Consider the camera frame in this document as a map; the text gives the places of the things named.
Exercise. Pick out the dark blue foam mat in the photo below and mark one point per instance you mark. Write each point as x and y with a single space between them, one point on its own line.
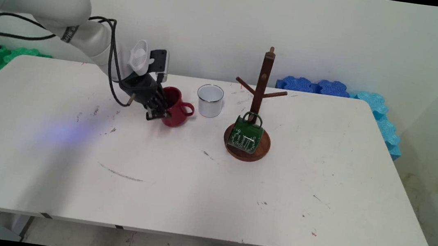
332 89
295 84

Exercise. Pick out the red enamel mug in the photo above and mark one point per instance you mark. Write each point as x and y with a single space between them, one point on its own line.
176 114

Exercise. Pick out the light blue foam mat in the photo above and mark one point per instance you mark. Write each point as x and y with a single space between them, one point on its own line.
372 102
390 138

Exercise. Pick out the white enamel cup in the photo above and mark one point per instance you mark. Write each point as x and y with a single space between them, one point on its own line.
209 101

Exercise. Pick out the green printed mug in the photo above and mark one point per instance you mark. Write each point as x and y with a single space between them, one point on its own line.
245 136

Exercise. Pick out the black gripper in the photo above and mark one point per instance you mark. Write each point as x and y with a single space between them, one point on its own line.
140 89

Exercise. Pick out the wooden mug tree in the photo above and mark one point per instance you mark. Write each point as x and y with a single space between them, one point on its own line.
264 82

